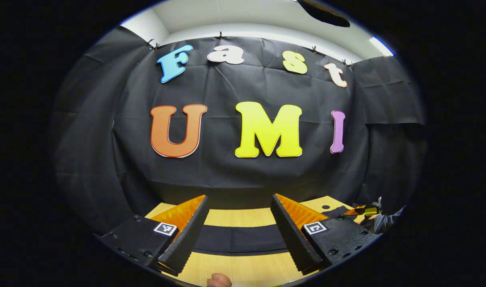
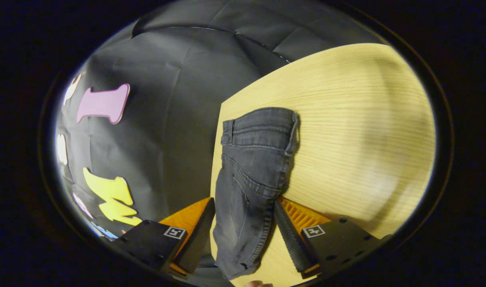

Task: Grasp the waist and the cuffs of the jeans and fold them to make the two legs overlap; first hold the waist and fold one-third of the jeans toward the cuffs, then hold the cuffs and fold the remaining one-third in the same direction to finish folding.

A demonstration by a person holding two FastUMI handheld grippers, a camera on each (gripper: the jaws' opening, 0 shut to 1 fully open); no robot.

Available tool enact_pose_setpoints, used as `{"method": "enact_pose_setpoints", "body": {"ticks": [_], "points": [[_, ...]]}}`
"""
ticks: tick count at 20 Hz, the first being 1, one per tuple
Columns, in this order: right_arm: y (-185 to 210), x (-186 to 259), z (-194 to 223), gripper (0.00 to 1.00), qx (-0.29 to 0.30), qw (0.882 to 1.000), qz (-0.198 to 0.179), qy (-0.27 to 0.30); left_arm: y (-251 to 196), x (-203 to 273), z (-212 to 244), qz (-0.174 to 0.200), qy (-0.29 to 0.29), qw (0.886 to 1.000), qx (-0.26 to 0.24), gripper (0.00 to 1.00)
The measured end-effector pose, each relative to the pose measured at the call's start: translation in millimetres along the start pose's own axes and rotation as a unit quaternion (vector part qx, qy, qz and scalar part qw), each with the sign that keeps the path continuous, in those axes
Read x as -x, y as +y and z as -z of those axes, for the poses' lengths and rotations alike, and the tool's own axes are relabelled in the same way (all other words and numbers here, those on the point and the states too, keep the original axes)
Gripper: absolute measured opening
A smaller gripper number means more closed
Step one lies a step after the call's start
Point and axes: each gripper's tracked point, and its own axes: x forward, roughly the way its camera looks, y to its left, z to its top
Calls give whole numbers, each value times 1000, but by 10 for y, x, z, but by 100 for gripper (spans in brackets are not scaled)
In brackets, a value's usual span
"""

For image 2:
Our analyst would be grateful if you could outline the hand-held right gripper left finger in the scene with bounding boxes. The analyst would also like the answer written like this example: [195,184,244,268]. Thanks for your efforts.
[115,197,216,276]

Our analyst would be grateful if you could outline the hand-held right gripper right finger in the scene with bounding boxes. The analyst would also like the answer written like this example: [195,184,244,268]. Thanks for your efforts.
[273,197,387,279]

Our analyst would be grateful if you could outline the dark grey jeans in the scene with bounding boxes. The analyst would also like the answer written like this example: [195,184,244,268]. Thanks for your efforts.
[209,107,301,281]

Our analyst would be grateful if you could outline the black backdrop cloth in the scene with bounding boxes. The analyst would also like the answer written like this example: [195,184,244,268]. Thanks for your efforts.
[55,0,387,287]

